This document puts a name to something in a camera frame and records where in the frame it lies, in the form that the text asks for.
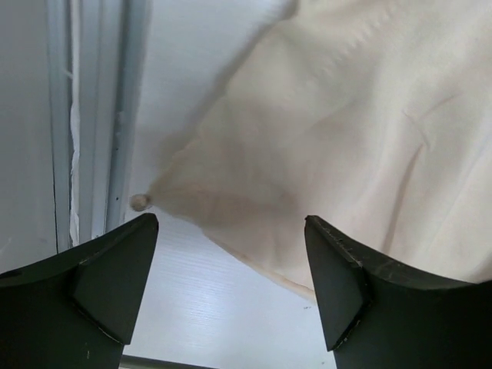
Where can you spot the aluminium table edge rail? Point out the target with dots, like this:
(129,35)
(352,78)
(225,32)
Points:
(96,51)

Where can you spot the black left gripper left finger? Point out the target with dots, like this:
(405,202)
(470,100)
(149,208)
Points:
(78,309)

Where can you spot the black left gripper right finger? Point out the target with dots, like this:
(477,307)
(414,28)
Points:
(378,313)

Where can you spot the beige trousers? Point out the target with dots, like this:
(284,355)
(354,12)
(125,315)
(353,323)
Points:
(373,115)

